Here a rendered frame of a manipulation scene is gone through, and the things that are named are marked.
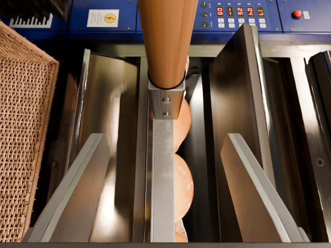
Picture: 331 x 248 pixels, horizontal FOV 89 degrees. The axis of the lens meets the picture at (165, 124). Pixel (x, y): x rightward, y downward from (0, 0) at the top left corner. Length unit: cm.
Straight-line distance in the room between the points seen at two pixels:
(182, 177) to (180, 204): 3
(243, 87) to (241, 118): 8
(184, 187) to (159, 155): 5
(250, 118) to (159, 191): 30
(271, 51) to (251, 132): 38
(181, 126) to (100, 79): 42
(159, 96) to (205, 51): 52
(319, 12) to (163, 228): 86
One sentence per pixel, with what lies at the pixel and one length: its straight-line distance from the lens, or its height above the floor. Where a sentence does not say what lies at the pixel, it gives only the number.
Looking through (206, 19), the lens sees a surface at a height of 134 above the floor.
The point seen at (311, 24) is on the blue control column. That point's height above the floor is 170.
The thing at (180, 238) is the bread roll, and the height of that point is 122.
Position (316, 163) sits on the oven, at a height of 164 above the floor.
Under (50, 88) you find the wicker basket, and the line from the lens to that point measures 64.
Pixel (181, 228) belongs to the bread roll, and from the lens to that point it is 34.
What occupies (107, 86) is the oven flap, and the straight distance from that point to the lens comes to 60.
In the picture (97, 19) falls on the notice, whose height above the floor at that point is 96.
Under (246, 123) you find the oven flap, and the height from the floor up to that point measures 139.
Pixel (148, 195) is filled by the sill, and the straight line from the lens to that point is 52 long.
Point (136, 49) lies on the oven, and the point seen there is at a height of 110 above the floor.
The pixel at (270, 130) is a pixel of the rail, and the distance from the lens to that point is 44.
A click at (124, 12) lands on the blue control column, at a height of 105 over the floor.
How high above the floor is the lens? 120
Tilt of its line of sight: level
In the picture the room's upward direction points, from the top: 90 degrees clockwise
